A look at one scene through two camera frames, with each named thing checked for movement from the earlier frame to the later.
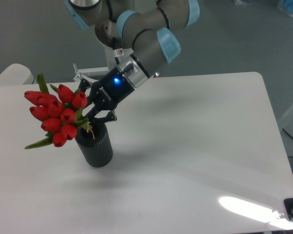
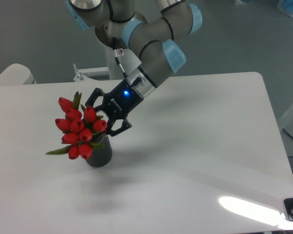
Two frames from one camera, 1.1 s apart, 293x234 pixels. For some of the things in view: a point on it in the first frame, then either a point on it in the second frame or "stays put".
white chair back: x=14 y=74 stays put
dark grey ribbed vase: x=94 y=142 stays put
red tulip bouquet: x=60 y=110 to x=79 y=128
